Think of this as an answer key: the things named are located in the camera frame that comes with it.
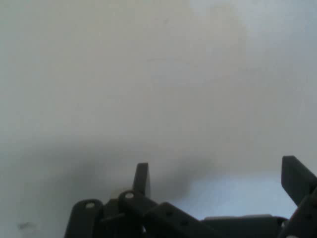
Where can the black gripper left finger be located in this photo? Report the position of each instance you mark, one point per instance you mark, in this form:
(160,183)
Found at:
(138,198)

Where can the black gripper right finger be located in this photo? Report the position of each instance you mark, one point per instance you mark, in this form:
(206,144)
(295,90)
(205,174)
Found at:
(297,183)

